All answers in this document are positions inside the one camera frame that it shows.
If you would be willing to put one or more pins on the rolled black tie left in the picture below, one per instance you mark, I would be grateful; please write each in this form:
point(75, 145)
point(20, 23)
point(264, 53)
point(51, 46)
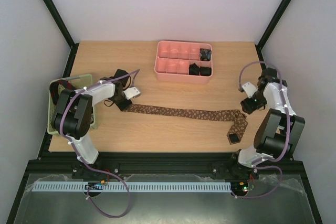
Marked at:
point(194, 69)

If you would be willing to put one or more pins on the black aluminium frame rail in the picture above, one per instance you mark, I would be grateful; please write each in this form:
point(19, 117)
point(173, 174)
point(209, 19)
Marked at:
point(213, 165)

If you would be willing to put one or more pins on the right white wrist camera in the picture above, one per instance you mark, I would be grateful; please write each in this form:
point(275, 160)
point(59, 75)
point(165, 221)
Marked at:
point(249, 89)

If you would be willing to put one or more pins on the red black striped tie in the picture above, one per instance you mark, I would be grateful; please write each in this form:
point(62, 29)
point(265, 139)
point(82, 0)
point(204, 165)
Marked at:
point(56, 87)

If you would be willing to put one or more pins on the rolled black tie right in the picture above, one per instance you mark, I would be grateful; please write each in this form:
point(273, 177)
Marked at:
point(205, 71)

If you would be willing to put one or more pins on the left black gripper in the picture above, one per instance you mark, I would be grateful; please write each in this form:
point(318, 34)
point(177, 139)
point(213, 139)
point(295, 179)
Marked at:
point(123, 106)

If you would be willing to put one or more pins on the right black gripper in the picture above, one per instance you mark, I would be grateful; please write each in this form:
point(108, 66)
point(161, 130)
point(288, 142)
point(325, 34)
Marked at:
point(248, 105)

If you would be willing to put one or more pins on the pink compartment organizer box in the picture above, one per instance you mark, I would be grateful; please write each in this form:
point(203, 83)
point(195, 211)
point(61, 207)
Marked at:
point(174, 57)

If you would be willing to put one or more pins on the rolled black tie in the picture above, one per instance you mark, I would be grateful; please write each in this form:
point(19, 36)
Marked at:
point(205, 71)
point(194, 69)

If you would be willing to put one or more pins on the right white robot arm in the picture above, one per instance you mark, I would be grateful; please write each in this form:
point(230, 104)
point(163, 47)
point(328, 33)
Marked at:
point(280, 130)

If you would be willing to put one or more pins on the rolled blue patterned tie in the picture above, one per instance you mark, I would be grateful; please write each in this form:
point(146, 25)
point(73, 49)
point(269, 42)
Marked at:
point(205, 54)

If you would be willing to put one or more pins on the light blue cable duct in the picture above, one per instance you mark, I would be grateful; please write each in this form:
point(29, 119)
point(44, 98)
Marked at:
point(134, 187)

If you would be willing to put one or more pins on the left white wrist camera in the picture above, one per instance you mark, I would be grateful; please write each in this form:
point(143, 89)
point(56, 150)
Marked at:
point(132, 92)

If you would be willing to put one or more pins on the brown floral tie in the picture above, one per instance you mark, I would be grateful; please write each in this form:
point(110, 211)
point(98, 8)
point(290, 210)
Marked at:
point(234, 134)

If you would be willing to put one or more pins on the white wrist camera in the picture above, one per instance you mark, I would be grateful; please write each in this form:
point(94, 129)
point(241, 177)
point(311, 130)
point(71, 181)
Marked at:
point(132, 92)
point(249, 89)

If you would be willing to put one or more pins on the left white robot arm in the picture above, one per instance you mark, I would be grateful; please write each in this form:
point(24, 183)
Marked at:
point(74, 107)

